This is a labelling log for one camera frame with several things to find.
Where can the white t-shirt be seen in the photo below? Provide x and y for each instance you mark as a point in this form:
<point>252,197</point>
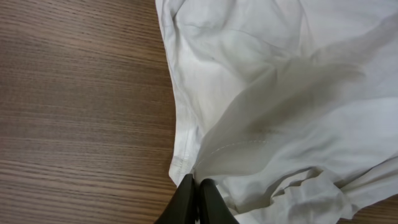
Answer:
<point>290,106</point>

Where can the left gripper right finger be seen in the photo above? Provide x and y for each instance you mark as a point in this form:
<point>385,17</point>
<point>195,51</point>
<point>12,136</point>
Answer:
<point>212,208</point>

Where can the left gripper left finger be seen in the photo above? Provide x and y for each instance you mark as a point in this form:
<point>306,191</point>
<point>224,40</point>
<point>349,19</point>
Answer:
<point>182,208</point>

